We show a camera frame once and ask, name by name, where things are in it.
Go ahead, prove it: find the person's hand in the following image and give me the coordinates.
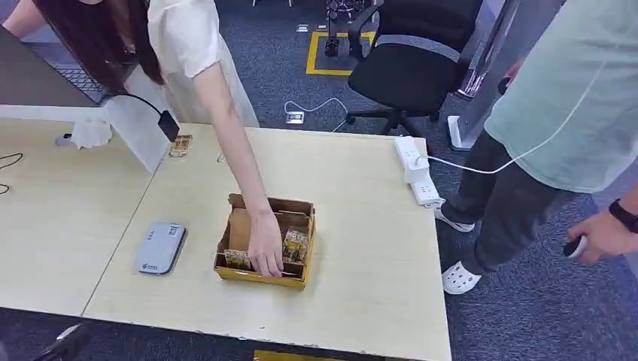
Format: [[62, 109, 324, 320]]
[[567, 211, 638, 266], [248, 209, 285, 278]]

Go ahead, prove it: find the brown yellow printed card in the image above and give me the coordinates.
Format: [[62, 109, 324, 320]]
[[223, 249, 253, 272]]

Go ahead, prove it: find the black white handheld device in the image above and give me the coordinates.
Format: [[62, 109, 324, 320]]
[[563, 235, 589, 259]]

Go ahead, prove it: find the black wristwatch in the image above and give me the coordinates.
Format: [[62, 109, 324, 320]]
[[609, 199, 638, 234]]

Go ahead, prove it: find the green yellow printed card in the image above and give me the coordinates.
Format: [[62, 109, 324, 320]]
[[281, 229, 310, 264]]

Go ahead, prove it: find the wooden card box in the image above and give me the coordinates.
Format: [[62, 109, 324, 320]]
[[214, 193, 317, 290]]

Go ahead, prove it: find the grey router device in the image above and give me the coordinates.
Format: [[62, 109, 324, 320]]
[[133, 221, 188, 276]]

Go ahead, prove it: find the yellow floor tape strip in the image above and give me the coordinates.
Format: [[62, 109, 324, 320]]
[[253, 349, 350, 361]]

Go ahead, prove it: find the yellow brown card stack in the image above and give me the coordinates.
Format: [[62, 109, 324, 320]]
[[168, 134, 194, 159]]

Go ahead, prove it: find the person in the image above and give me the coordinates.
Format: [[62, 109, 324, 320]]
[[2, 0, 285, 278], [433, 0, 638, 296]]

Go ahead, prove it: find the white shoe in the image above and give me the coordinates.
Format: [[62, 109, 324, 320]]
[[442, 259, 482, 296], [433, 206, 475, 233]]

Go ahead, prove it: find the black power adapter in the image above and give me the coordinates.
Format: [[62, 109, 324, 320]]
[[157, 110, 181, 143]]

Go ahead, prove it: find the white power strip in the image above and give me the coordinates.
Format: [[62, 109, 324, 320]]
[[393, 135, 445, 209]]

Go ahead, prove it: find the white desk divider panel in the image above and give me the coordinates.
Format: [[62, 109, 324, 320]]
[[105, 65, 173, 174]]

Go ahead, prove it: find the yellow floor tape square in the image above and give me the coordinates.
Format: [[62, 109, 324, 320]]
[[305, 29, 375, 76]]

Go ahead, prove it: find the silver column stand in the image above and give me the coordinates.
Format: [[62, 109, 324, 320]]
[[447, 0, 564, 151]]

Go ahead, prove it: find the white crumpled tissue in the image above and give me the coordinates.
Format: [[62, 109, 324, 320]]
[[71, 119, 113, 150]]

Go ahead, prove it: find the black office chair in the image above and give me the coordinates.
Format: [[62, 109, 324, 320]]
[[345, 0, 485, 138]]

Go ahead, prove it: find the black equipment stand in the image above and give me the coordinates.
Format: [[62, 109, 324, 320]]
[[324, 0, 370, 56]]

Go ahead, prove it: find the grey laptop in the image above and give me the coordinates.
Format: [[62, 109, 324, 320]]
[[22, 39, 138, 105]]

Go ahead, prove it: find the white power cable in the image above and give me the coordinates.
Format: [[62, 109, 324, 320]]
[[418, 59, 609, 175]]

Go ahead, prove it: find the white floor cable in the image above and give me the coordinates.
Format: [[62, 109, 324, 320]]
[[283, 96, 350, 133]]

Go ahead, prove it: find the black adapter cable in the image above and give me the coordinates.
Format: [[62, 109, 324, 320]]
[[111, 93, 165, 118]]

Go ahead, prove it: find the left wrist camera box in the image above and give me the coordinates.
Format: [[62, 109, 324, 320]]
[[32, 323, 93, 361]]

